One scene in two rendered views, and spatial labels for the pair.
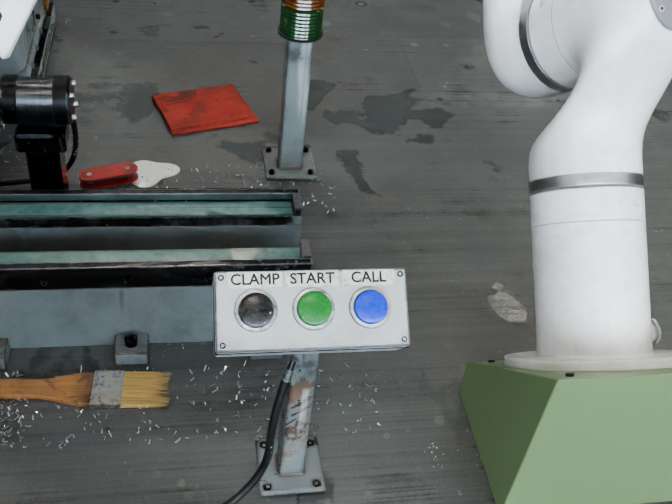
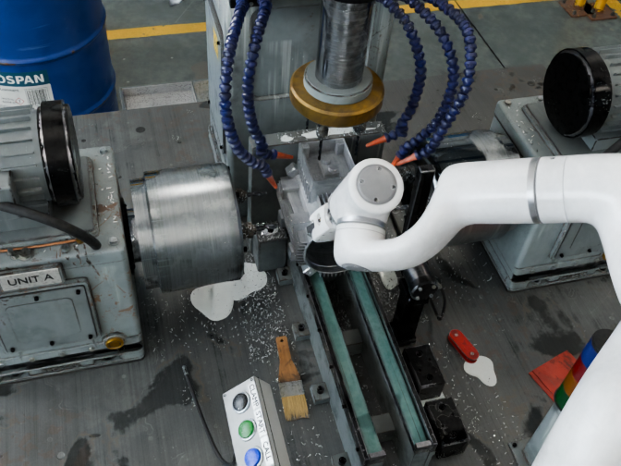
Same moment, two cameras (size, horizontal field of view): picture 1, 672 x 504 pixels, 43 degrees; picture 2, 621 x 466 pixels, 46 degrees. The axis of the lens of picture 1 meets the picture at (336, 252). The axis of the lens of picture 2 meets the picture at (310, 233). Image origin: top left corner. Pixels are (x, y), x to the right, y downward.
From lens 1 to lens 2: 0.96 m
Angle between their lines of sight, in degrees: 58
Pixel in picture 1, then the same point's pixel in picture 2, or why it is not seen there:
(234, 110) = not seen: hidden behind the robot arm
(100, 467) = not seen: hidden behind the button
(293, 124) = (538, 438)
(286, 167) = (525, 454)
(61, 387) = (286, 367)
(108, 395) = (286, 390)
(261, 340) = (229, 411)
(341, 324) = (243, 447)
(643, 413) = not seen: outside the picture
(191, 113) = (558, 379)
